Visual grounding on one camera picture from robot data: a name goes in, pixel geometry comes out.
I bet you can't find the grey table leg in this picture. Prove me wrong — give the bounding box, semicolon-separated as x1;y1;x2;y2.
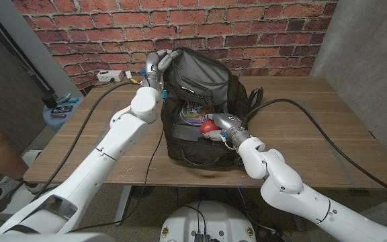
114;186;132;226

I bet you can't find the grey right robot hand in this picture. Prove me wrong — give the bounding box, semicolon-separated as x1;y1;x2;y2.
202;112;252;149

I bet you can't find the thin black left wrist cable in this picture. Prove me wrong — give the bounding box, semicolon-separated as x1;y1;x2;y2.
68;127;165;234

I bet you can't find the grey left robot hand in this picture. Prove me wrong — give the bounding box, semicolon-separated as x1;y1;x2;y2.
140;48;184;91

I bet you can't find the red brick printed backdrop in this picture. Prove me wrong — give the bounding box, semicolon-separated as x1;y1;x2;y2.
11;0;339;90

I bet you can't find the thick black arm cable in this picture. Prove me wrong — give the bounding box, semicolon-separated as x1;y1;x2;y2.
29;80;136;203
243;97;387;205

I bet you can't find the purple colourful package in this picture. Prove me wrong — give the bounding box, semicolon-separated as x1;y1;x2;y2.
185;100;214;124

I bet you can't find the white power strip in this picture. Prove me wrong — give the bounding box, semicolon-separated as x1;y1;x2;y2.
96;69;125;83

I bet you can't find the light blue round stool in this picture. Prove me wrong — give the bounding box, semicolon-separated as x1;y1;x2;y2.
42;97;85;132

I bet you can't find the black cup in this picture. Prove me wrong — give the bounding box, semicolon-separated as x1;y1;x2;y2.
42;95;58;109

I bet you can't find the grey teal small device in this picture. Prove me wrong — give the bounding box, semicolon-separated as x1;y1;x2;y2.
56;92;72;104

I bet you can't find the black door rail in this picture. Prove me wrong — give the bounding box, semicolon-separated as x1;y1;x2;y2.
0;3;56;98

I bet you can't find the red apple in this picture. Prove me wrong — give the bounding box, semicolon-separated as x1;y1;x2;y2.
199;120;220;135

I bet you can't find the white USB cable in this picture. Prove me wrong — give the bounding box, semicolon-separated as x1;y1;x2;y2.
179;106;208;126

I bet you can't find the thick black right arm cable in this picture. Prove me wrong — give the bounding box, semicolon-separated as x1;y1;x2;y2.
243;97;387;205

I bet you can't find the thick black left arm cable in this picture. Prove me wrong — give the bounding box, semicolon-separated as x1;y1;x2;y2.
29;80;136;203

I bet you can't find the black backpack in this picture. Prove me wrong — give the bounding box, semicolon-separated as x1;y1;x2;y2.
161;46;265;169

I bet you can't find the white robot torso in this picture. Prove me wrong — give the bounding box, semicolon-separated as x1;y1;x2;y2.
159;200;257;242

